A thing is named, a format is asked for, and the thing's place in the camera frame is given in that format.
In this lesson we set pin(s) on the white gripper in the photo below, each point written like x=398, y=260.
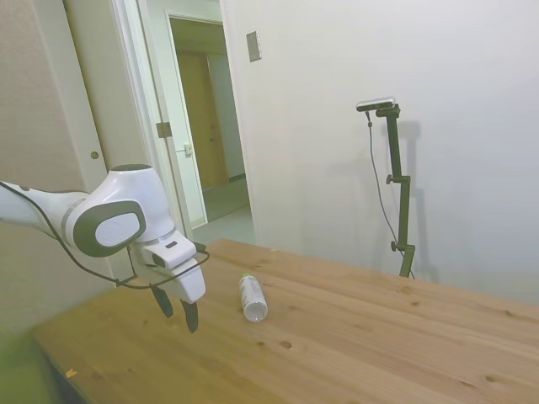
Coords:
x=187, y=286

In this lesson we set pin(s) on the brass strike plate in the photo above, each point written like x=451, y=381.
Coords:
x=164, y=129

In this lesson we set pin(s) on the black articulated camera stand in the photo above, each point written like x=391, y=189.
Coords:
x=396, y=147

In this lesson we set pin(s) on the brown wooden hallway door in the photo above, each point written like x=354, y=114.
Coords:
x=198, y=126

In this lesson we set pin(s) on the grey wall switch plate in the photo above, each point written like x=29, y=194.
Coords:
x=254, y=46

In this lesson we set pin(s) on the beige sliding door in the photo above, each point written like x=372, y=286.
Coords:
x=84, y=84

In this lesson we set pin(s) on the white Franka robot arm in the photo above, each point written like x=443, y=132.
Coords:
x=122, y=185

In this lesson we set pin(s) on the clear water bottle green cap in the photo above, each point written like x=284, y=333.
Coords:
x=252, y=299

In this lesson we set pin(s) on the white door latch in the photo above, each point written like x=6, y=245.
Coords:
x=187, y=149

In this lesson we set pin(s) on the small orange scrap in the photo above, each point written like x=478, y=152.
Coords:
x=70, y=373

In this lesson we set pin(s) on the white door frame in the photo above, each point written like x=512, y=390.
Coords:
x=139, y=84

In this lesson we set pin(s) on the silver stereo camera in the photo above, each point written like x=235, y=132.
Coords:
x=375, y=104

